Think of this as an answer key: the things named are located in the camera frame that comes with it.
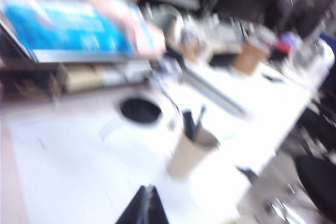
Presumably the blue wet wipes pack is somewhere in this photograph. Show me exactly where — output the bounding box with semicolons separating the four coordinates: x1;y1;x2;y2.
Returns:
3;0;135;55

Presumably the wooden desk organizer shelf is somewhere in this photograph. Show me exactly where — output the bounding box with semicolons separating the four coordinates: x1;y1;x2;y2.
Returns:
0;19;159;104

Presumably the cream cardboard box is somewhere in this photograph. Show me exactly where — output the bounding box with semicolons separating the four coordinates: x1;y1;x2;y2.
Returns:
62;63;106;91

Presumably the long black marker white print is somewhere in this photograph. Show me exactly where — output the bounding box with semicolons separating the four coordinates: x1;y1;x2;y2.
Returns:
183;110;197;138

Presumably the beige paper cup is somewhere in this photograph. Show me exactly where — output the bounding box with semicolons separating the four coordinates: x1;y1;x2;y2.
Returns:
166;129;220;180

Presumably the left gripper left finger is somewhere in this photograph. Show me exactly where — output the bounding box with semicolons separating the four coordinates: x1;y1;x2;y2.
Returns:
114;184;151;224

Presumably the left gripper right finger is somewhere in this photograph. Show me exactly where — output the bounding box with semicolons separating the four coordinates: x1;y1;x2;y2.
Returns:
148;184;169;224

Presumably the brown paper cup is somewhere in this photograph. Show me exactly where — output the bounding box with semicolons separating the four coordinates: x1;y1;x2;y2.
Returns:
233;41;271;74

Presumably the pink tissue pack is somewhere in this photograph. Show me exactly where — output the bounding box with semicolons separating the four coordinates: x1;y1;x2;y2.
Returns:
86;0;166;57

